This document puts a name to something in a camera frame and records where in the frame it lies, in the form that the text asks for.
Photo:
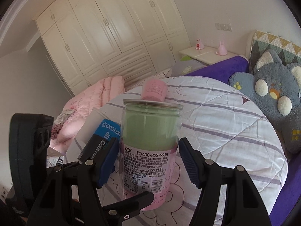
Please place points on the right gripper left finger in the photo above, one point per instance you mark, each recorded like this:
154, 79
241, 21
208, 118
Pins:
90, 176

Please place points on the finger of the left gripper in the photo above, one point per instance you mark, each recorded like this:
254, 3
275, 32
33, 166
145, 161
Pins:
115, 214

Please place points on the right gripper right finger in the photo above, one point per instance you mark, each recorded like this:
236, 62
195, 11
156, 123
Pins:
243, 204

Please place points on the clear cup pink green paper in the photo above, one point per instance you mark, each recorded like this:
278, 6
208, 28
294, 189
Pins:
149, 143

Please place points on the white paper cup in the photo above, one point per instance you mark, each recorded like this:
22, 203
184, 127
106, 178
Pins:
85, 133

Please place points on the small pink plastic cup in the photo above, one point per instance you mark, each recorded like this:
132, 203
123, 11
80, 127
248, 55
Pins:
154, 90

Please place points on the crumpled clothes pile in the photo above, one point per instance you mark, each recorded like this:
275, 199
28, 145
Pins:
59, 121

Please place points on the blue black cool towel can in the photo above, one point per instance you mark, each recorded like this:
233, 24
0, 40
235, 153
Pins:
100, 138

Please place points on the white purple striped quilt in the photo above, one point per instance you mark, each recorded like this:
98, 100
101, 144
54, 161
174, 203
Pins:
225, 127

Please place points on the pink folded duvet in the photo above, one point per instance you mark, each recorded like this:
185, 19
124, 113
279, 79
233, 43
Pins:
94, 96

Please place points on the grey bear plush pillow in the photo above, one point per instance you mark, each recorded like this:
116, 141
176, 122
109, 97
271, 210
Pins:
275, 89

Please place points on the heart patterned bed sheet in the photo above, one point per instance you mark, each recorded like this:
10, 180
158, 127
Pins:
162, 74

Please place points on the grey flower cushion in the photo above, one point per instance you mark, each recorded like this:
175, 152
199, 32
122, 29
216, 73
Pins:
182, 68

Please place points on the white nightstand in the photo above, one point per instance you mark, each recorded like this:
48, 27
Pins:
206, 56

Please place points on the triangle patterned quilted headboard cover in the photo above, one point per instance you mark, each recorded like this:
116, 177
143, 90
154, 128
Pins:
258, 42

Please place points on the pink red rabbit figurine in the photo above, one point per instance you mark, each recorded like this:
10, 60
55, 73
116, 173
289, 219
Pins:
199, 45

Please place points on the cream built-in wardrobe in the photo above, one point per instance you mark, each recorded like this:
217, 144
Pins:
89, 40

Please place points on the white wall socket panel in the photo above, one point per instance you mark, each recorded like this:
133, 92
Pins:
223, 27

